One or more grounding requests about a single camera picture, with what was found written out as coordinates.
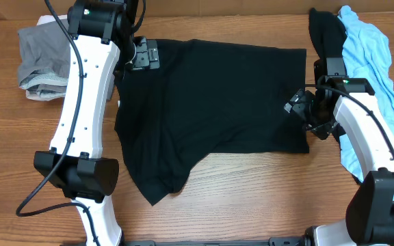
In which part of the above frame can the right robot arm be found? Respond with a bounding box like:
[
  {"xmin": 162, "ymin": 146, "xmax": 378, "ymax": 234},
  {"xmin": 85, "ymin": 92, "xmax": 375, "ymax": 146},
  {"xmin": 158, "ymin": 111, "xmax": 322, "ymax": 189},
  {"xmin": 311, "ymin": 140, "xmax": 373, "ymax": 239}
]
[{"xmin": 285, "ymin": 57, "xmax": 394, "ymax": 245}]

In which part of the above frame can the light blue t-shirt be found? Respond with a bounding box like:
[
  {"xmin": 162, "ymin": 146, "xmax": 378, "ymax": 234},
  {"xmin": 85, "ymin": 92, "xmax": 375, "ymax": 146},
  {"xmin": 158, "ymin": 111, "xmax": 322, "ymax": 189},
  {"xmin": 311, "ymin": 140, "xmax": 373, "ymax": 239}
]
[{"xmin": 337, "ymin": 5, "xmax": 394, "ymax": 202}]

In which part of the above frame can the white garment under grey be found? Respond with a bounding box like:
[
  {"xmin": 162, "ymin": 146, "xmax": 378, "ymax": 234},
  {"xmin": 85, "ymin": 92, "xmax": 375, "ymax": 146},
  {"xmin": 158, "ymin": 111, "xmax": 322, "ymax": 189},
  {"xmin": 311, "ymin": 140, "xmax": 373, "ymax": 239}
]
[{"xmin": 37, "ymin": 14, "xmax": 67, "ymax": 25}]

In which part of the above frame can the folded grey shirt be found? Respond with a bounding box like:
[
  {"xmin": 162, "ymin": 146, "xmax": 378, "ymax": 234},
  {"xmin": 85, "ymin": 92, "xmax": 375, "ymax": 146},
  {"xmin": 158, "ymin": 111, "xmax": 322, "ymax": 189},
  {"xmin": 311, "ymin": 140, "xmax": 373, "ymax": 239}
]
[{"xmin": 17, "ymin": 21, "xmax": 70, "ymax": 101}]

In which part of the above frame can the black t-shirt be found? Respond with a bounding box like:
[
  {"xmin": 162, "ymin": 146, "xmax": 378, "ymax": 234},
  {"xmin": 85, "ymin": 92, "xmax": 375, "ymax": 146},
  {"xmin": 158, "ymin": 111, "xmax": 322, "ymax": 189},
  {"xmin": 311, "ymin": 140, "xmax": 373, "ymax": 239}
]
[{"xmin": 115, "ymin": 40, "xmax": 309, "ymax": 204}]

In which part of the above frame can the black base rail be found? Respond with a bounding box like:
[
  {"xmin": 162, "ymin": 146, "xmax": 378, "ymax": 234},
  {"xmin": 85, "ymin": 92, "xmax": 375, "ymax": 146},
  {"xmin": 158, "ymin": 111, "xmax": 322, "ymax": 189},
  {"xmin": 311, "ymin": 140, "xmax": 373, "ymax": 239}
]
[{"xmin": 118, "ymin": 236, "xmax": 311, "ymax": 246}]

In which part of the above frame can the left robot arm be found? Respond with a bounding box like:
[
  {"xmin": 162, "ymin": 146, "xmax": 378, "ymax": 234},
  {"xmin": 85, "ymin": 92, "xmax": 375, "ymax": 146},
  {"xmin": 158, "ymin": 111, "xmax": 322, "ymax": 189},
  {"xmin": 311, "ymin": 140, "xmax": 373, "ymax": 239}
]
[{"xmin": 34, "ymin": 1, "xmax": 159, "ymax": 245}]

